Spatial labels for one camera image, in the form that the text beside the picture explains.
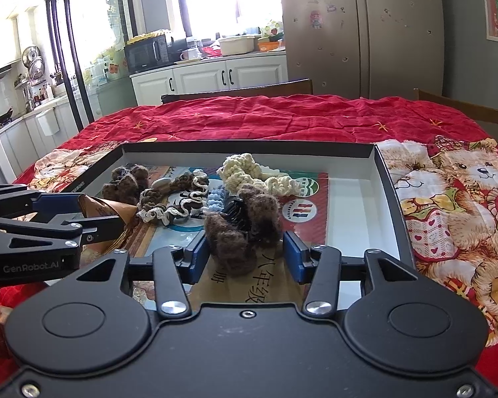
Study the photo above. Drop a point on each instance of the white kitchen cabinet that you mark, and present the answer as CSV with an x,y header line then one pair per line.
x,y
199,76

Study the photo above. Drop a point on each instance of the white hanging bin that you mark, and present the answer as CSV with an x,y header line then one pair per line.
x,y
48,121

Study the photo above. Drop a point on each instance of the cartoon fridge sticker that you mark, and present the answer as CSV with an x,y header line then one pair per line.
x,y
315,19

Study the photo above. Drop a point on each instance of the blue crochet scrunchie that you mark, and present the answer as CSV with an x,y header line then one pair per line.
x,y
218,201

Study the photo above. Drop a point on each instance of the white mug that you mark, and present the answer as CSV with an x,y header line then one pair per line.
x,y
189,54

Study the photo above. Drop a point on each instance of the brown fuzzy hair clip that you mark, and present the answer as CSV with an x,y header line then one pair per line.
x,y
124,182

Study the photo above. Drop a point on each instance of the black shallow cardboard box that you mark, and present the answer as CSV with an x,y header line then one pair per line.
x,y
357,215

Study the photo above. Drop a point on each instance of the dark wooden chair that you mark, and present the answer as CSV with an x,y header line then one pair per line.
x,y
240,90

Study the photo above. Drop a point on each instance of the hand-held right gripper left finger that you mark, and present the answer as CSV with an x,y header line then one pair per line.
x,y
199,257

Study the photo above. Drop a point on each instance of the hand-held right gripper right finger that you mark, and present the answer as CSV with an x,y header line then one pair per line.
x,y
294,257

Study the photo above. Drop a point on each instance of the brown fuzzy hair claw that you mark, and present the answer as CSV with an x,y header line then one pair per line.
x,y
228,236

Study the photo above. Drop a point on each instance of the steel pot lids rack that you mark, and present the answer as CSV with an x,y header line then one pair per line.
x,y
33,63

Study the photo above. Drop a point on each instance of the brown wooden chair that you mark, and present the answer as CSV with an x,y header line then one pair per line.
x,y
473,110

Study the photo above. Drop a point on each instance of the orange box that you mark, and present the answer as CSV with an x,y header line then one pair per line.
x,y
269,46

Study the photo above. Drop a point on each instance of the yellow cloth cover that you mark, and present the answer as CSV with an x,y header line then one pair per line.
x,y
147,35

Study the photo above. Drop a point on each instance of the white plastic tub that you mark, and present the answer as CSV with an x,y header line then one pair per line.
x,y
236,45

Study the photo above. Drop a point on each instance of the brown paper pyramid packet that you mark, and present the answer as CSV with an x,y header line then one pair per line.
x,y
108,208

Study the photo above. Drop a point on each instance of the red printed quilt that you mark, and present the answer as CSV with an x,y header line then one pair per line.
x,y
274,120

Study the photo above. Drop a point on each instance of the black microwave oven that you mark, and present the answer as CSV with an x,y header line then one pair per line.
x,y
147,54

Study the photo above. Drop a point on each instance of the olive scrunchie with cream trim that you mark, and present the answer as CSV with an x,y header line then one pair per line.
x,y
166,211

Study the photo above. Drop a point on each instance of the red printed booklet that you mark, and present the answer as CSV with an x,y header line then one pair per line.
x,y
307,215

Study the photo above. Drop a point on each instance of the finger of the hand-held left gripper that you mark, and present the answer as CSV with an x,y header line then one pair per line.
x,y
99,230
60,205

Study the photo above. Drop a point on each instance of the silver refrigerator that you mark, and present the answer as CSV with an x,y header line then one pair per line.
x,y
357,29

